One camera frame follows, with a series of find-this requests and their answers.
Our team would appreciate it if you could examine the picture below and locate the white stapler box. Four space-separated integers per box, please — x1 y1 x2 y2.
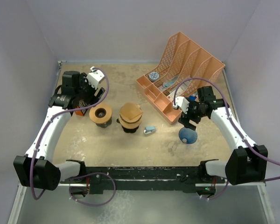
167 84 188 101

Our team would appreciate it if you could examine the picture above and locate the brown paper coffee filter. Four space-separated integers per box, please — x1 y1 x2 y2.
119 103 143 123

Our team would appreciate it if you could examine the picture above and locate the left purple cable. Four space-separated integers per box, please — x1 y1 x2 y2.
29 67 117 207

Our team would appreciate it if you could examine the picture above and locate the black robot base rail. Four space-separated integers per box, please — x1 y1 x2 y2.
59 166 224 195

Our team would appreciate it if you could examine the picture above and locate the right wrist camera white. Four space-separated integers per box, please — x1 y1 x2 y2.
173 96 189 114

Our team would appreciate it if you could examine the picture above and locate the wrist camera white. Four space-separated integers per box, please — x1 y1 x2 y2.
173 96 189 114
86 66 105 90

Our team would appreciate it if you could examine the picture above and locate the peach plastic desk organizer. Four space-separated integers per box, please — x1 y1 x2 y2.
136 32 225 125

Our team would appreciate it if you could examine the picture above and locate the wooden ring dripper stand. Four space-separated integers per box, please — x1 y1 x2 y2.
118 117 142 129

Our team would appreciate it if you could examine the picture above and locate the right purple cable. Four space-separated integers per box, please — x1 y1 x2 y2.
173 78 280 201

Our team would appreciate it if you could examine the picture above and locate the purple cable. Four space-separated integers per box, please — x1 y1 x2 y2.
173 78 280 201
29 67 117 207

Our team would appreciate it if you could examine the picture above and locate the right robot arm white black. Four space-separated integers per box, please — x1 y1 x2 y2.
173 86 268 185

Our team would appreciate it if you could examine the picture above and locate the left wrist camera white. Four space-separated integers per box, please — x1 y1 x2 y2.
86 66 105 90

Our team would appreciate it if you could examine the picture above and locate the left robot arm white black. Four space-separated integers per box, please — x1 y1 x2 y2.
13 67 109 190

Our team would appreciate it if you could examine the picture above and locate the orange coffee filter bag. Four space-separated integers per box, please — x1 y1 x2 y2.
75 99 90 117

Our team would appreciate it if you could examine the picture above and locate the small blue stapler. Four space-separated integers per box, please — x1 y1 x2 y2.
144 126 156 134

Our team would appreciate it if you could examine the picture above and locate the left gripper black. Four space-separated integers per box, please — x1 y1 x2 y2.
75 73 104 106

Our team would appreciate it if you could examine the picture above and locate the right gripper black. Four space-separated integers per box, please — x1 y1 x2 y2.
179 98 207 130

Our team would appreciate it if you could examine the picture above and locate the light blue scissors pack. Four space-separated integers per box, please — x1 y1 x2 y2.
162 75 178 88

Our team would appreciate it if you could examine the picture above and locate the aluminium frame rail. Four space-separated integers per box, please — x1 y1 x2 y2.
10 63 275 224

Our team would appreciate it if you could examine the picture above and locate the blue ribbed dripper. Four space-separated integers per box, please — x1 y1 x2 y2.
178 127 198 144

